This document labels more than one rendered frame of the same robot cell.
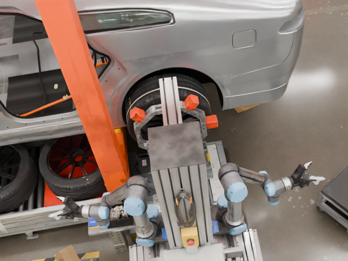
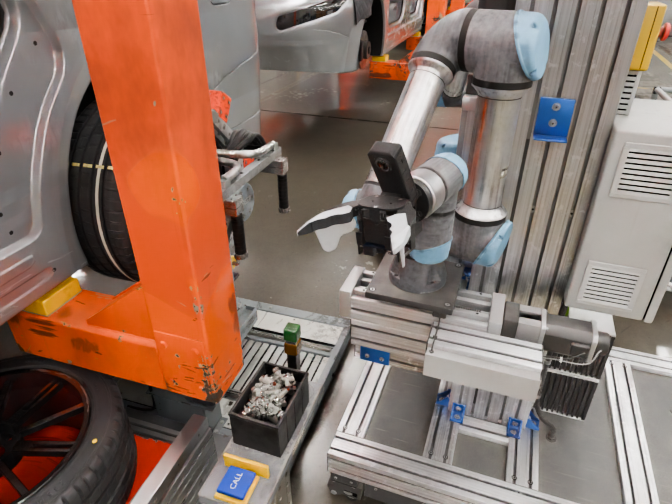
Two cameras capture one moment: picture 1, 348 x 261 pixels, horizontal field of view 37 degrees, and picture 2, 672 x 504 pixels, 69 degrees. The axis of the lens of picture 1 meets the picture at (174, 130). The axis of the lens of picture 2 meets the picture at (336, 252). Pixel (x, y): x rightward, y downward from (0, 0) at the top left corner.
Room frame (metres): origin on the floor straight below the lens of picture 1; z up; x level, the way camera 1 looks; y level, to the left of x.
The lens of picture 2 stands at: (1.57, 1.35, 1.54)
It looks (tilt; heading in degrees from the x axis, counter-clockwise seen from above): 31 degrees down; 288
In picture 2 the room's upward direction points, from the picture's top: straight up
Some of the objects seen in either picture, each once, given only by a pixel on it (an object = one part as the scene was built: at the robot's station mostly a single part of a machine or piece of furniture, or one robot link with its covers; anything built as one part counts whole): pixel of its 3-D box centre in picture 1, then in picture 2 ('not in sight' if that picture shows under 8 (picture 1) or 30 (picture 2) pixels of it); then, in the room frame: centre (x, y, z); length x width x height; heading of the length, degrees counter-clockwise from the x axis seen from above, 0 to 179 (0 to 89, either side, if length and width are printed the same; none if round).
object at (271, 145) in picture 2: not in sight; (240, 138); (2.36, -0.08, 1.03); 0.19 x 0.18 x 0.11; 0
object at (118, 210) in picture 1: (118, 215); (271, 405); (2.02, 0.52, 0.51); 0.20 x 0.14 x 0.13; 89
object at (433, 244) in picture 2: (102, 217); (423, 228); (1.66, 0.53, 1.12); 0.11 x 0.08 x 0.11; 164
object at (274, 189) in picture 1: (274, 188); not in sight; (1.61, -0.54, 1.21); 0.11 x 0.08 x 0.09; 103
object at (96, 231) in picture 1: (115, 220); (267, 436); (2.02, 0.56, 0.44); 0.43 x 0.17 x 0.03; 90
